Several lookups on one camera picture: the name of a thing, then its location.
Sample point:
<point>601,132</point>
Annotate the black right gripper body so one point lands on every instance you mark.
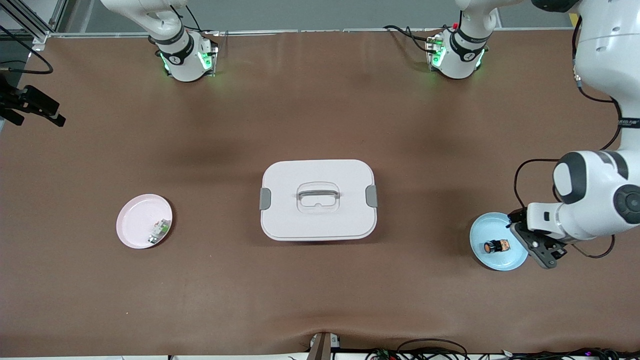
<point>11,99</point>

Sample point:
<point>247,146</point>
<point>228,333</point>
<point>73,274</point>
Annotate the black and orange switch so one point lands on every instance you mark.
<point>496,246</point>

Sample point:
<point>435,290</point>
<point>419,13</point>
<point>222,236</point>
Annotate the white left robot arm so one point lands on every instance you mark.
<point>600,50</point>

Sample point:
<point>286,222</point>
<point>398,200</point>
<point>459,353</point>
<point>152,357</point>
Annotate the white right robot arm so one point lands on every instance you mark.
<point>182,62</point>

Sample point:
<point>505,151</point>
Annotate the white lidded storage box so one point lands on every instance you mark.
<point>320,220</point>

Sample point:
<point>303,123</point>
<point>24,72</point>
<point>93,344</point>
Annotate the light blue round plate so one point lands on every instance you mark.
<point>492,262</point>

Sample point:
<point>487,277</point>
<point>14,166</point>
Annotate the pink round plate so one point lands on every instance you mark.
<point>132,235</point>

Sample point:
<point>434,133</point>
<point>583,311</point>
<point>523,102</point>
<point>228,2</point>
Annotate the brown table cover sheet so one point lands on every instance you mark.
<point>320,300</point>

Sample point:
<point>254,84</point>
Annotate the aluminium frame strut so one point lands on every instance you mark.
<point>40,39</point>

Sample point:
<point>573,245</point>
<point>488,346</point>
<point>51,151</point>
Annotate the green and white switch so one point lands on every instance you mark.
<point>161,229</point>

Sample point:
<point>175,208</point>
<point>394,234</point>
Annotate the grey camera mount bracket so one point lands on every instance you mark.
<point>322,347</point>

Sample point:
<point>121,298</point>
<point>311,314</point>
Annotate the silver table edge rail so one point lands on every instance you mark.
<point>360,30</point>

